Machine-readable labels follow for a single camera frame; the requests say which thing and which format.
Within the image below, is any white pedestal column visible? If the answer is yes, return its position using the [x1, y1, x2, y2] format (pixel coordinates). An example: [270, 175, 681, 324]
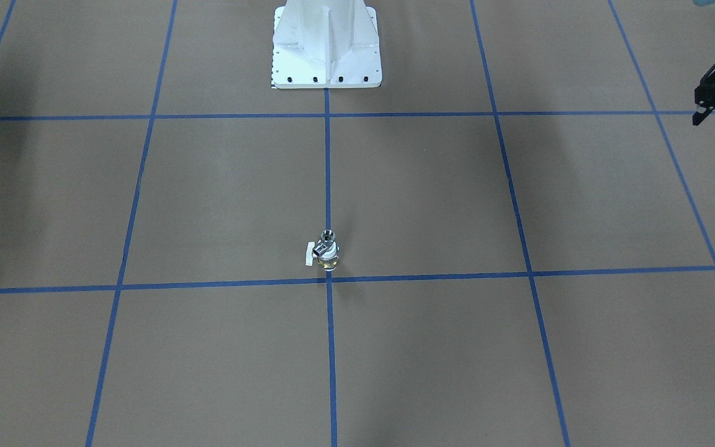
[271, 1, 383, 89]

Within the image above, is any chrome pipe fitting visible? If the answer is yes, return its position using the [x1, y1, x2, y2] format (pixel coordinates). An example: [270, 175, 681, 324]
[310, 229, 339, 260]

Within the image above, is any white brass PPR valve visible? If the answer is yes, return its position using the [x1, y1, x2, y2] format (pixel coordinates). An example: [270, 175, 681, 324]
[305, 241, 340, 272]

